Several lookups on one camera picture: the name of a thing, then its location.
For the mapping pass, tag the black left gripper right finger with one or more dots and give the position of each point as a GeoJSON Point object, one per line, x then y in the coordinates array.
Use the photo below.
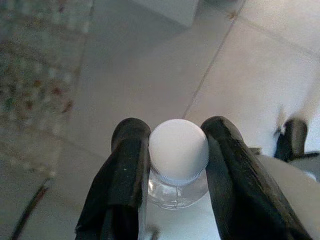
{"type": "Point", "coordinates": [240, 190]}

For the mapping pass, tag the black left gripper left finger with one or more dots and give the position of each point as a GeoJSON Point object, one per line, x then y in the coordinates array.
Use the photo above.
{"type": "Point", "coordinates": [117, 180]}

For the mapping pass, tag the clear bottle white cap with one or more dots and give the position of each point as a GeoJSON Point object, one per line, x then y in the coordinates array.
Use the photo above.
{"type": "Point", "coordinates": [178, 150]}

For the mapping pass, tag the grey robot left leg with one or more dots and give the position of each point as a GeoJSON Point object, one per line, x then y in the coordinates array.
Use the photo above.
{"type": "Point", "coordinates": [295, 190]}

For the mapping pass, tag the beige patterned rug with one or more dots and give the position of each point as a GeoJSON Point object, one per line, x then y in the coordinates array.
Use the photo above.
{"type": "Point", "coordinates": [30, 75]}

